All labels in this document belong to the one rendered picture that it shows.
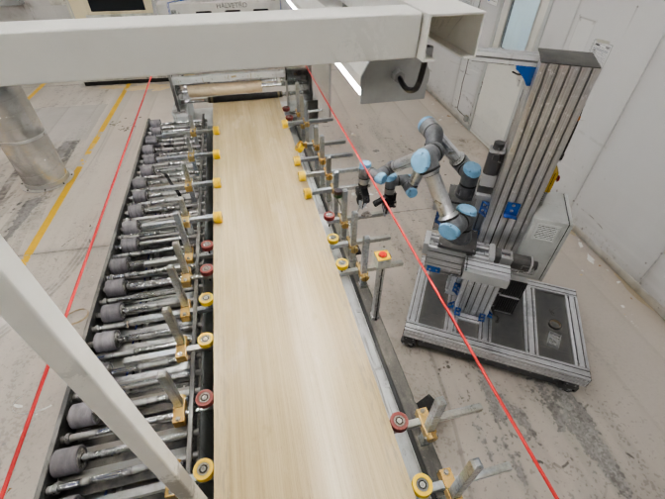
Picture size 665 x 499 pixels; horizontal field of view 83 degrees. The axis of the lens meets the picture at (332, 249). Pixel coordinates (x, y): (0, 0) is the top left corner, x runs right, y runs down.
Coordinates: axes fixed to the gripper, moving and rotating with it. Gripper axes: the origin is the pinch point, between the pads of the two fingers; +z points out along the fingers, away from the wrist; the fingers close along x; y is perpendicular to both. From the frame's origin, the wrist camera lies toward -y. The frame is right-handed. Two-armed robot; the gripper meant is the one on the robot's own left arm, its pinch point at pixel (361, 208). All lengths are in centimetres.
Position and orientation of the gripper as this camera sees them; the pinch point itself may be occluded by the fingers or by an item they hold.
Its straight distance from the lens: 261.3
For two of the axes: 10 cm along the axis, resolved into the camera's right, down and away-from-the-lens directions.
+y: -2.2, -6.9, 6.9
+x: -9.8, 1.4, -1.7
